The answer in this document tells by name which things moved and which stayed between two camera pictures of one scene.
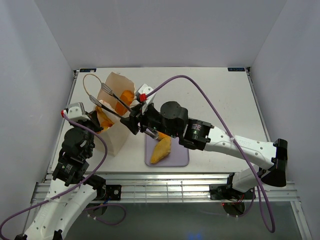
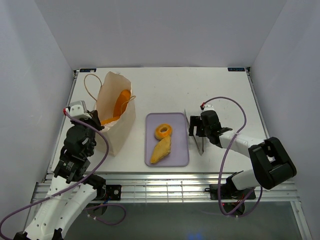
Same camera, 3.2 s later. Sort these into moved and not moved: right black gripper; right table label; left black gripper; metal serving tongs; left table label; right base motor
Moved: metal serving tongs; right black gripper
Not moved: left table label; right table label; left black gripper; right base motor
